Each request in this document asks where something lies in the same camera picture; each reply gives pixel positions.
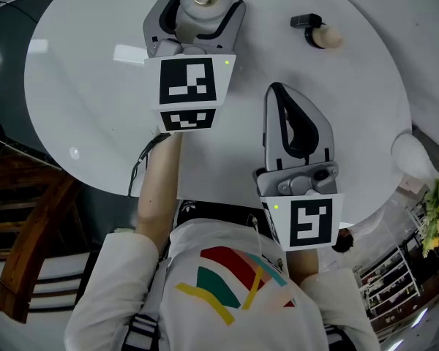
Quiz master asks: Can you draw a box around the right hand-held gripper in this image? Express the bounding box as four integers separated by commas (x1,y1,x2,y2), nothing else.
252,81,345,252

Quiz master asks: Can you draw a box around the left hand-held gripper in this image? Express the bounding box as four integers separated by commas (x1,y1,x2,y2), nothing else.
142,0,247,135

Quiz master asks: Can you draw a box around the small frosted container gold rim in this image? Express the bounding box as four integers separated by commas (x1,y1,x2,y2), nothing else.
174,0,234,40

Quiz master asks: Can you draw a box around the person's left forearm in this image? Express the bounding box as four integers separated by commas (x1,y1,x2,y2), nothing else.
133,132,184,241

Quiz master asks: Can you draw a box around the person's right forearm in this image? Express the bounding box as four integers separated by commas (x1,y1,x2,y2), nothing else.
286,247,320,282

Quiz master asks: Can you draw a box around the small black box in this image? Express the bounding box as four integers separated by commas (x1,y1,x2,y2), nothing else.
290,12,323,29

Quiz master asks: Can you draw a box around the white metal shelf rack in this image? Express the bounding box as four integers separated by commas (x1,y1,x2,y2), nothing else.
358,232,426,323

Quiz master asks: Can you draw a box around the brown wooden chair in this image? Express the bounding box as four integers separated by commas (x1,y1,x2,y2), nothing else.
0,151,82,324

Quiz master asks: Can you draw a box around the beige egg with black ring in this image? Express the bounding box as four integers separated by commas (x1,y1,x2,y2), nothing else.
304,23,343,50

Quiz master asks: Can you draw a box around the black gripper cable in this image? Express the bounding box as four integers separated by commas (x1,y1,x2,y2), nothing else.
127,132,171,197

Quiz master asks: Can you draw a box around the striped black white strap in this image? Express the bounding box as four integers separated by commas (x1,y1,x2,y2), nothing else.
125,313,161,351
322,322,349,351

